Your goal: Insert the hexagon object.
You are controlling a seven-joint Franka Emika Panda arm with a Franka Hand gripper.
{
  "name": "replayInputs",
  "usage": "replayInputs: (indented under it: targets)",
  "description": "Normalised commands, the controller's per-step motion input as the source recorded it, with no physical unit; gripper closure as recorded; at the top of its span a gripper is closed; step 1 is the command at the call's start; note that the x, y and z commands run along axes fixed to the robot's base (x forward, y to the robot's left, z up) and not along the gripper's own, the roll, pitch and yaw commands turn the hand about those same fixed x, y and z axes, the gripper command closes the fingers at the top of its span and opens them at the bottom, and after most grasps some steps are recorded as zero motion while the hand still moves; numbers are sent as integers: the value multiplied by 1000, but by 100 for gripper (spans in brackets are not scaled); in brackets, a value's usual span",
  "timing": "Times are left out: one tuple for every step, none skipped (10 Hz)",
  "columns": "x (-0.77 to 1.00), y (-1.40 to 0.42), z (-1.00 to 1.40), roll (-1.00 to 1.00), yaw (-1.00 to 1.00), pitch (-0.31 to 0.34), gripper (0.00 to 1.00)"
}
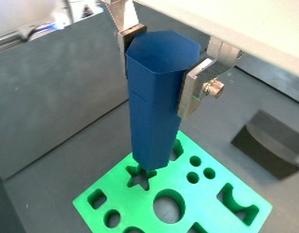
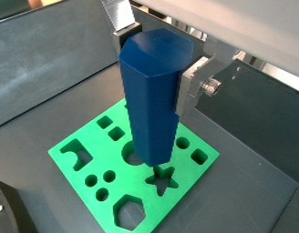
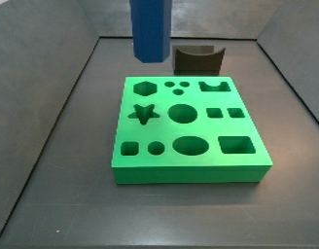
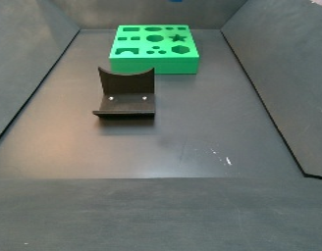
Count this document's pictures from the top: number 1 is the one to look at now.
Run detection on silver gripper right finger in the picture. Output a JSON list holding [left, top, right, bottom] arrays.
[[177, 36, 243, 119]]

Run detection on grey aluminium rail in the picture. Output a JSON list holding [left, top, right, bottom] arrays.
[[0, 20, 65, 53]]

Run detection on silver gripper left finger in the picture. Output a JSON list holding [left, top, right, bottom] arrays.
[[102, 0, 146, 73]]

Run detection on blue hexagonal prism peg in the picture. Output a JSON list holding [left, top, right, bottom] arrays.
[[126, 30, 200, 171]]

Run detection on dark grey block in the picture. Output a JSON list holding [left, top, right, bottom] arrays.
[[231, 110, 299, 179]]

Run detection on green shape sorter board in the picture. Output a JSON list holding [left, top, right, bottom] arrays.
[[73, 133, 272, 233]]

